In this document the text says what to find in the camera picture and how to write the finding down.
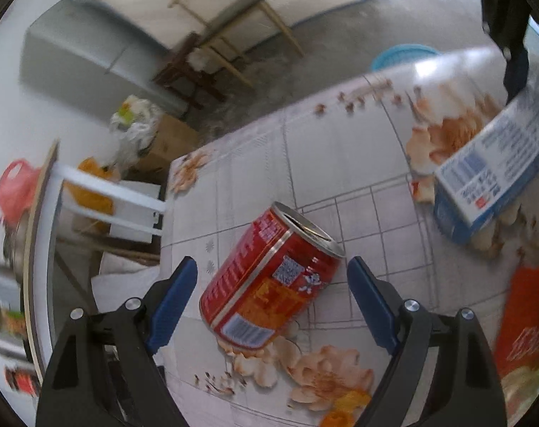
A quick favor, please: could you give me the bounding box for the red paper packaging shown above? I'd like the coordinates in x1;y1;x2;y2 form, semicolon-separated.
493;263;539;427

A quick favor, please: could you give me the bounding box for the blue white medicine box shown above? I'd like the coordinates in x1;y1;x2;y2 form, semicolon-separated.
433;84;539;245

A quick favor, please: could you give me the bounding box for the red drink can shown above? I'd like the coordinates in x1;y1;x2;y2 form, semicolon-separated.
199;201;345;351

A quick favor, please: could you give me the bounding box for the blue plastic trash basket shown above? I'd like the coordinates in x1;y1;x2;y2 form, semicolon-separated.
370;43;440;72

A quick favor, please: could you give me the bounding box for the white side table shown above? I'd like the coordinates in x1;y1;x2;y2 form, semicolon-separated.
22;140;166;380

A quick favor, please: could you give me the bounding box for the dark sauce bottle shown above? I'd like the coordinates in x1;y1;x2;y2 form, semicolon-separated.
4;367;41;397

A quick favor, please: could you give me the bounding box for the silver rice cooker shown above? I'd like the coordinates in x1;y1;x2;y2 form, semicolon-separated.
0;265;30;362

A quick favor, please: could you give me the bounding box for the metal pot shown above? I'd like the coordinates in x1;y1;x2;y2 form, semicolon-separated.
2;210;30;283

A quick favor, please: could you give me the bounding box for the floral plastic tablecloth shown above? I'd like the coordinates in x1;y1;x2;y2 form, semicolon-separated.
160;47;539;426

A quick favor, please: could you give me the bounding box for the orange plastic bag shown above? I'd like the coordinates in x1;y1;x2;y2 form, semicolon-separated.
64;155;122;232

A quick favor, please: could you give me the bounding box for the red plastic bag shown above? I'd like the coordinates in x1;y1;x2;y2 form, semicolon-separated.
0;159;41;227

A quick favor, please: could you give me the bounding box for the cardboard box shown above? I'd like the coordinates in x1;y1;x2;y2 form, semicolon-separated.
133;114;199;173

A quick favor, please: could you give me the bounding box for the white plastic bags pile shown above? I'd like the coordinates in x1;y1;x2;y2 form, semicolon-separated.
110;95;164;168

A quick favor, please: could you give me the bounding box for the wooden chair dark seat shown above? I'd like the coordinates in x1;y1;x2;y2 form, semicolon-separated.
168;0;304;88

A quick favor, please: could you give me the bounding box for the dark wooden stool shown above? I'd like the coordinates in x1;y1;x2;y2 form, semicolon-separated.
153;32;227;110

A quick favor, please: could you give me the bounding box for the grey refrigerator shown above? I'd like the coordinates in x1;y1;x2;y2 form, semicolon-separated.
20;0;186;121

